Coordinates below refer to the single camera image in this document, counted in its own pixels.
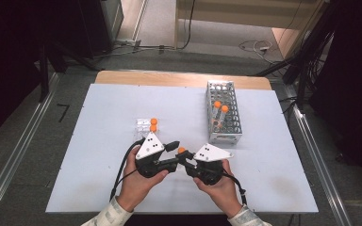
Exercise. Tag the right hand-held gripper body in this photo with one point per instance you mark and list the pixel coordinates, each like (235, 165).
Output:
(210, 153)

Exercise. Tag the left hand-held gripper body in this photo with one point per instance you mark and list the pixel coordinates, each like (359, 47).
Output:
(151, 147)

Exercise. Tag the orange-capped test tube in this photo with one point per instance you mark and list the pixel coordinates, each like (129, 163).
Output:
(153, 128)
(153, 121)
(181, 150)
(224, 109)
(217, 104)

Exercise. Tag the clear plastic test tube rack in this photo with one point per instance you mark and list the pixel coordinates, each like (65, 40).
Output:
(143, 130)

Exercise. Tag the metal test tube rack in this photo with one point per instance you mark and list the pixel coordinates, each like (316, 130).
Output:
(224, 116)

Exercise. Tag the person's right hand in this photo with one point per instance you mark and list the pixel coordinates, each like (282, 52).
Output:
(220, 193)

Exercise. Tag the person's left hand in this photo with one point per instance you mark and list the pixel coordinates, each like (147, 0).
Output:
(138, 188)

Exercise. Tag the white table board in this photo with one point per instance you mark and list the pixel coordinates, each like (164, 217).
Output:
(91, 150)

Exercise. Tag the grey power strip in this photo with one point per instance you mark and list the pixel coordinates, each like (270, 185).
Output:
(127, 42)

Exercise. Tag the black metal stand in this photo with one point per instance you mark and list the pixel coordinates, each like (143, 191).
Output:
(44, 72)

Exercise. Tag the black cabinet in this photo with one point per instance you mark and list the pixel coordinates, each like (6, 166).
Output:
(97, 25)

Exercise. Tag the beige wooden furniture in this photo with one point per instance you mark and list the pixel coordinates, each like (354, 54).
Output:
(248, 12)

